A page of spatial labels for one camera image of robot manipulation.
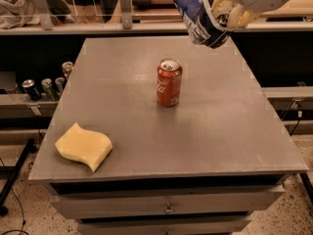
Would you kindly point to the middle metal bracket post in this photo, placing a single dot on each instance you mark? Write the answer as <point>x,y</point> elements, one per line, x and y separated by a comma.
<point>126,14</point>

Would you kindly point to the grey cloth pile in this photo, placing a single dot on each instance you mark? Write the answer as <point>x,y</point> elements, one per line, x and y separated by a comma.
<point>17,13</point>

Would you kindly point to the silver soda can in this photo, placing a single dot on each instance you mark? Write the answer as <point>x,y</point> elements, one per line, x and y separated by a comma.
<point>60,83</point>

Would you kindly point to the lower drawer with handle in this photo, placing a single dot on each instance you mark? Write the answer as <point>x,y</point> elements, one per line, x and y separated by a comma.
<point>173,226</point>

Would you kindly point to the green soda can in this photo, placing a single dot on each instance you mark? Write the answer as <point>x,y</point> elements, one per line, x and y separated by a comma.
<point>49,89</point>

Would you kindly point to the left metal bracket post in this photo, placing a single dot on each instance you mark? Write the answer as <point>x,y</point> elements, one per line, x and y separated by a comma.
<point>44,14</point>

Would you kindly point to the blue chip bag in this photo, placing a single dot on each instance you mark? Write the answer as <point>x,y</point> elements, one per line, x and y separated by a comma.
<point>201,25</point>

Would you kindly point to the drawer with handle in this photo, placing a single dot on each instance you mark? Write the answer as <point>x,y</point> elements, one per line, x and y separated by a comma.
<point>171,201</point>
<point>173,226</point>

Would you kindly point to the metal bracket post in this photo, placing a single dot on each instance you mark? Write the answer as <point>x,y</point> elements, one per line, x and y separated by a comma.
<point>126,14</point>
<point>44,14</point>

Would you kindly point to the black stand leg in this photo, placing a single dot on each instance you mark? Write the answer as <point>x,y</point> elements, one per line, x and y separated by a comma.
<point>10,173</point>

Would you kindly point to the tan soda can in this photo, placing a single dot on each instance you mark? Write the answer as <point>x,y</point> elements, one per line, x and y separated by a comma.
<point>67,68</point>

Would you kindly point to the yellow sponge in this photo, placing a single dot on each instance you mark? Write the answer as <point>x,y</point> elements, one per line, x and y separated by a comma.
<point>84,146</point>

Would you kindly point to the red soda can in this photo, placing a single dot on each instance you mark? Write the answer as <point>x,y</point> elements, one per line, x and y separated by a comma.
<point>169,77</point>

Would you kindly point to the upper drawer with handle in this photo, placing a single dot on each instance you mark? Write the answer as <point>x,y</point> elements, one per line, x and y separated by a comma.
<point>171,201</point>

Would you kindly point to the dark blue soda can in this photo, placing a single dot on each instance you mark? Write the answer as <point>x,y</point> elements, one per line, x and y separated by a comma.
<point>31,89</point>

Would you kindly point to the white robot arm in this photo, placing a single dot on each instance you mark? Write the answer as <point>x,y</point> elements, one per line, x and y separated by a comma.
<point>239,13</point>

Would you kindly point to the grey drawer cabinet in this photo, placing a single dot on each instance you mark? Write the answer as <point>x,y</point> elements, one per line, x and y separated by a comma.
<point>223,132</point>

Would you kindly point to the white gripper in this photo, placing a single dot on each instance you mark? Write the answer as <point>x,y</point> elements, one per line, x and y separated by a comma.
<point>238,16</point>

